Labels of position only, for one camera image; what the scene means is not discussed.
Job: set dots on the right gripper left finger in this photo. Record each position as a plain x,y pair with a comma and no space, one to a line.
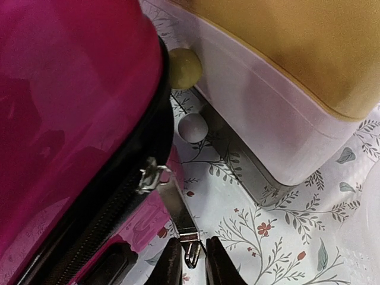
168,269

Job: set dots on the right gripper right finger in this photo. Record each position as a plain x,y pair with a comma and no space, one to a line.
219,267

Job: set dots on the pink and teal kids suitcase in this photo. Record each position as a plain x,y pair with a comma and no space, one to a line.
85,102

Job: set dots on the floral white tablecloth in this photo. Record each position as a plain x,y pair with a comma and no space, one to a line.
293,240

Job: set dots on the yellow and white storage box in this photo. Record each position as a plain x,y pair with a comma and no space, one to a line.
292,79

